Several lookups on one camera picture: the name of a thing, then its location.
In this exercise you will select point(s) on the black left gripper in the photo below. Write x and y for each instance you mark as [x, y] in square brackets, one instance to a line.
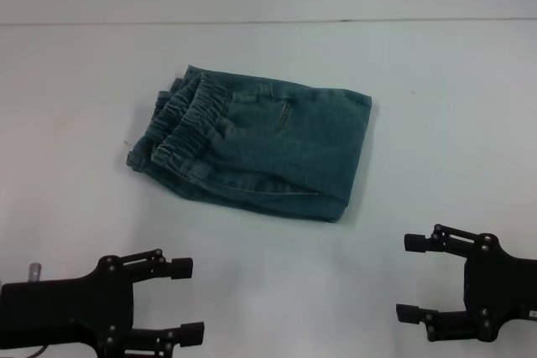
[63, 316]

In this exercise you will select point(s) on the blue denim shorts with cartoon print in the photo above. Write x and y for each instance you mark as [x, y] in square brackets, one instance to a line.
[260, 152]

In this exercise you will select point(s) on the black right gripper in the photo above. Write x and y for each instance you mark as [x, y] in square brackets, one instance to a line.
[499, 286]

